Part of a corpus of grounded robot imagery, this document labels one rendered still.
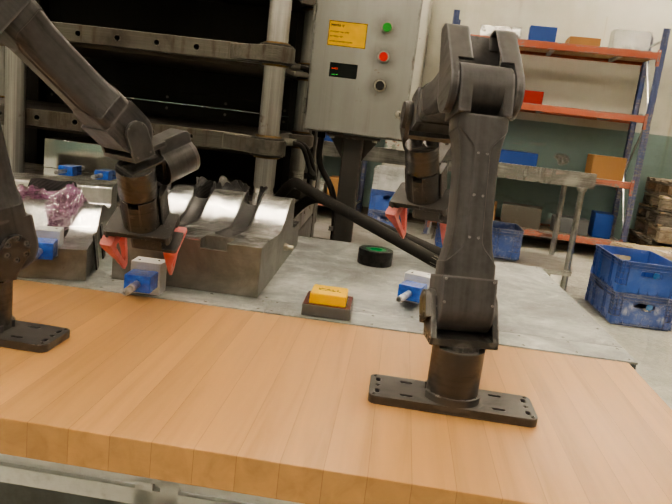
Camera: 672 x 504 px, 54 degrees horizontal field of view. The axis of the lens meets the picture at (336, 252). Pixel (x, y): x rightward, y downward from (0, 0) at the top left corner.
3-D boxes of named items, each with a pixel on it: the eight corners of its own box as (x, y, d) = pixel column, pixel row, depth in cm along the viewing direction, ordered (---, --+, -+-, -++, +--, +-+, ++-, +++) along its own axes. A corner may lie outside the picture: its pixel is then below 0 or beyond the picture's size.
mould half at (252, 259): (257, 298, 115) (264, 221, 112) (111, 278, 116) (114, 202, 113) (297, 245, 164) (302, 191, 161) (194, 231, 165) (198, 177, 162)
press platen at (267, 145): (288, 203, 184) (294, 139, 180) (-154, 147, 191) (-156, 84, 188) (319, 178, 265) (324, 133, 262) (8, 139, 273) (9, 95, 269)
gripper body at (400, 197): (402, 190, 121) (400, 155, 117) (456, 198, 117) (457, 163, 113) (389, 210, 117) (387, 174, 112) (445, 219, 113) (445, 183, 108)
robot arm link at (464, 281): (425, 326, 83) (449, 69, 84) (477, 330, 84) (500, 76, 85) (438, 331, 77) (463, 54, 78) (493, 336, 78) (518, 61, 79)
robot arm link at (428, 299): (421, 284, 82) (431, 297, 76) (490, 291, 82) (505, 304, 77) (414, 333, 83) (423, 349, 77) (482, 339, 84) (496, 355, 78)
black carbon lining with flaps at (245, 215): (234, 248, 120) (239, 196, 118) (147, 237, 121) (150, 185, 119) (269, 220, 154) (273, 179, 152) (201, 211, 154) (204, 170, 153)
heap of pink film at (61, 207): (76, 232, 122) (77, 190, 120) (-30, 225, 118) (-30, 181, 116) (94, 209, 147) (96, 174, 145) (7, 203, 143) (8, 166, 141)
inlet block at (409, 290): (410, 317, 114) (415, 287, 113) (383, 311, 116) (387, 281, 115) (431, 301, 126) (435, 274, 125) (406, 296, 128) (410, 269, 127)
